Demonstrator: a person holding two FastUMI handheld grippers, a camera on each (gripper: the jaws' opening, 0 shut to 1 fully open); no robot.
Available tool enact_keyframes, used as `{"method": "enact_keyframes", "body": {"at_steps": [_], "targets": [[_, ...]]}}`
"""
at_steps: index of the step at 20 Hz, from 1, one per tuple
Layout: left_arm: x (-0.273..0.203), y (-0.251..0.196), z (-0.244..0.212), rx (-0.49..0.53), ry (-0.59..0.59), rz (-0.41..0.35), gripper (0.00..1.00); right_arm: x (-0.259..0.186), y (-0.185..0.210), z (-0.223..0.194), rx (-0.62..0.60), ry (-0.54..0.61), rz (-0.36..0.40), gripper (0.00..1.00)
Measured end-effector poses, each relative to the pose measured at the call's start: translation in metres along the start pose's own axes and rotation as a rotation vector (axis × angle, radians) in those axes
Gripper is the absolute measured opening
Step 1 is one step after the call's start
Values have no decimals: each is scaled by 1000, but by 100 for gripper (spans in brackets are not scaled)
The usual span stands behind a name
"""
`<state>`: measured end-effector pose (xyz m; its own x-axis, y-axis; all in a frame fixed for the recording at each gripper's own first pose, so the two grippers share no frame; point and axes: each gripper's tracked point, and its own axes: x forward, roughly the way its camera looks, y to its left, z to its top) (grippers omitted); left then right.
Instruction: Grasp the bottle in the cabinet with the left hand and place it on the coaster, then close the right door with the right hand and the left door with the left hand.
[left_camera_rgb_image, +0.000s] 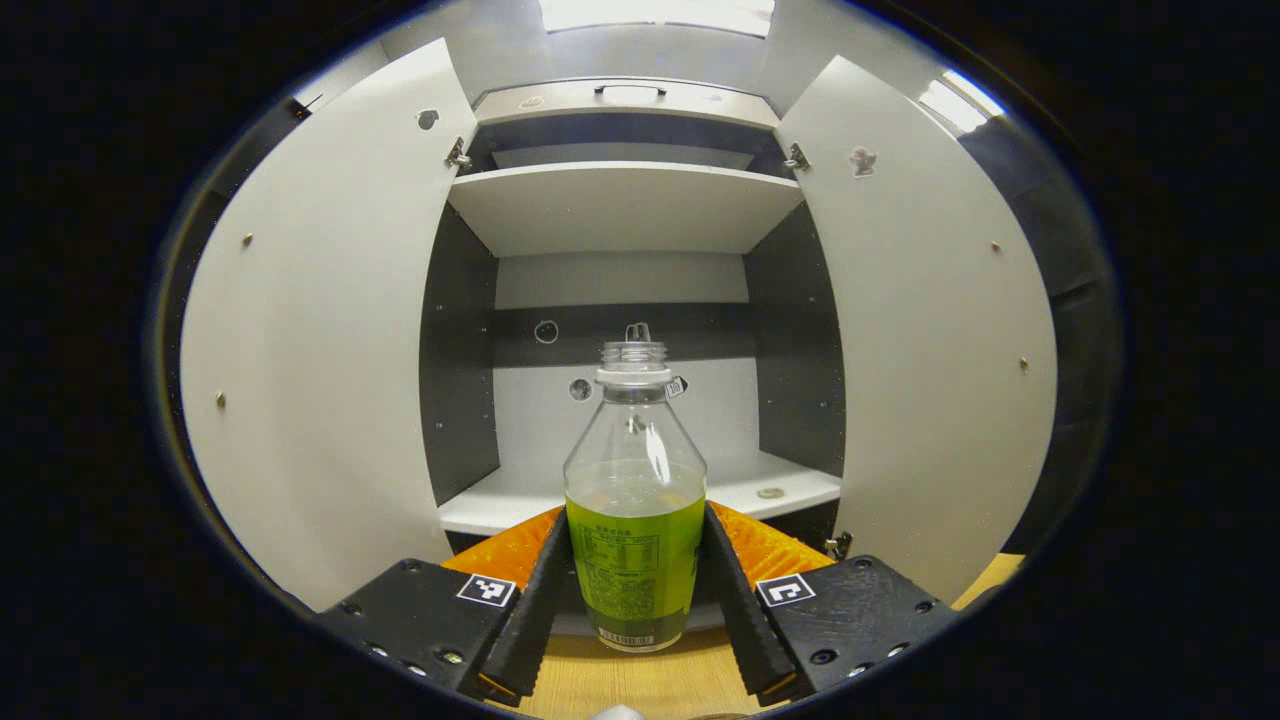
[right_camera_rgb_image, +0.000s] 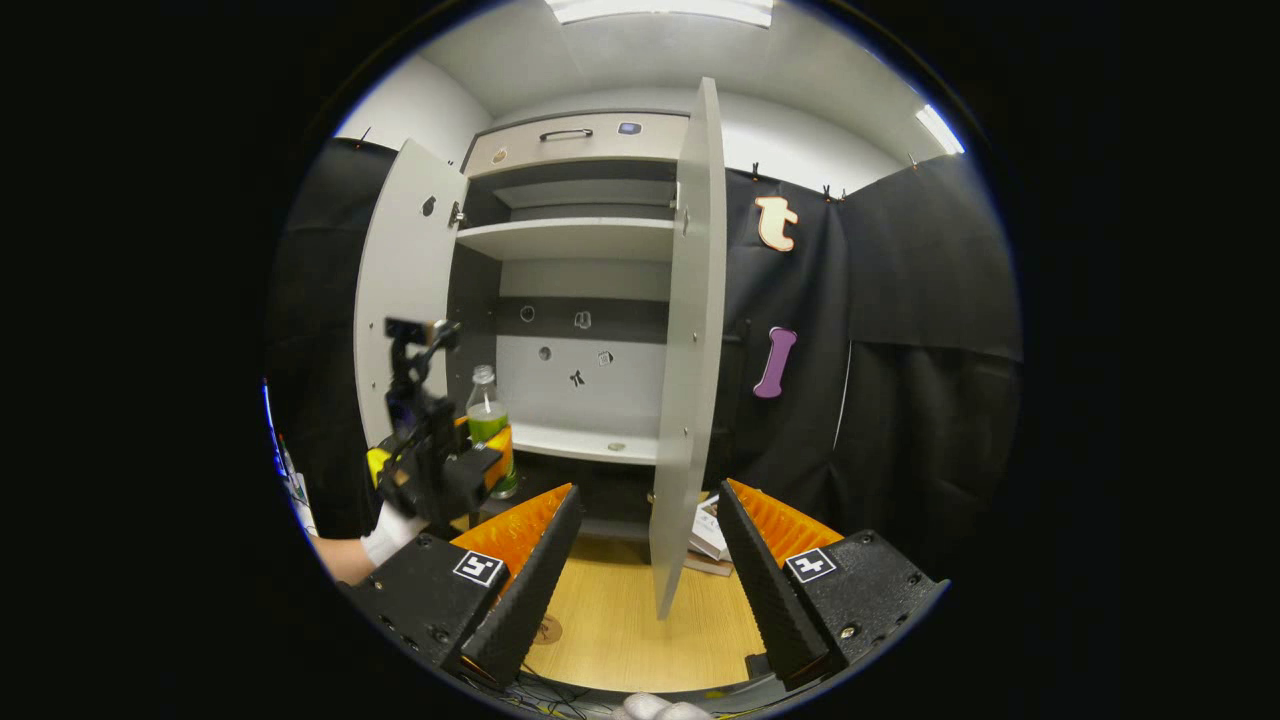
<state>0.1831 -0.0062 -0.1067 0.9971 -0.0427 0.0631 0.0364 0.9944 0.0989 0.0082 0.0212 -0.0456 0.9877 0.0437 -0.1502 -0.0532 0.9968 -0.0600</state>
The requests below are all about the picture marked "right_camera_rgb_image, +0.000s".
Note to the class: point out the green label plastic bottle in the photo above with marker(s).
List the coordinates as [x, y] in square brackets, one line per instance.
[485, 420]

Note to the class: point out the white cabinet shelf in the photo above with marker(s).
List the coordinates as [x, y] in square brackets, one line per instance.
[570, 240]
[570, 440]

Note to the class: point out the small ceiling light panel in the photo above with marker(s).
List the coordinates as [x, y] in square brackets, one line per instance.
[940, 130]

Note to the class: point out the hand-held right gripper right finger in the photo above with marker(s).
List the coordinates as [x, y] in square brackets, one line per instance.
[770, 600]

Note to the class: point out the grey cabinet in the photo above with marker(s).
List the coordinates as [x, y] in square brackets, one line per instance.
[580, 400]

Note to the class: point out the metal door hinge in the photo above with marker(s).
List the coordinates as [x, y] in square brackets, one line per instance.
[457, 214]

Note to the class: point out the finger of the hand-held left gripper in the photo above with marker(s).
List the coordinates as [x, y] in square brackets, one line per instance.
[500, 460]

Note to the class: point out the round brown coaster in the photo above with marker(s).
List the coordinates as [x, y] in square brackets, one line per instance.
[550, 631]

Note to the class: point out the grey cabinet drawer front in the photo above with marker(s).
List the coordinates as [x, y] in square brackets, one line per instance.
[590, 150]

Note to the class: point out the stack of books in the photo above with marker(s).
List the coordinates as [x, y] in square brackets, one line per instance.
[710, 545]

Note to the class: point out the grey cabinet door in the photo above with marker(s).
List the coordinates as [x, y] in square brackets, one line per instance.
[690, 400]
[405, 270]

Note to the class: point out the large ceiling light panel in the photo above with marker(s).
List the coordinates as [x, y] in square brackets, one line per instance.
[660, 10]

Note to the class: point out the black backdrop cloth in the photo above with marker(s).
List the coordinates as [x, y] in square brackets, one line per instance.
[900, 400]

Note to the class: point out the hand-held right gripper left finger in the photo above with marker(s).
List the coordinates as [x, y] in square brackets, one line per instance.
[530, 600]

